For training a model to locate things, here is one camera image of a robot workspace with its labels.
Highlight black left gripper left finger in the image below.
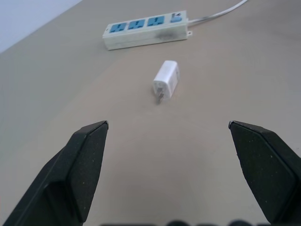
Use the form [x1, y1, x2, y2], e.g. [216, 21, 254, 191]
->
[0, 121, 109, 226]

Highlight white power strip cable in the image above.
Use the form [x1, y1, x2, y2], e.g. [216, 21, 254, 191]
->
[187, 0, 249, 25]

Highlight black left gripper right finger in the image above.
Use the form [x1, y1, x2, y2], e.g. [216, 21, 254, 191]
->
[228, 120, 301, 226]

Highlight white power strip blue sockets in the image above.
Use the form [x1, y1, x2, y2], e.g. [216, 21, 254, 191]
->
[102, 10, 193, 51]

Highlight white plug adapter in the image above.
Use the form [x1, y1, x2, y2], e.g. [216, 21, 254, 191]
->
[152, 60, 181, 105]

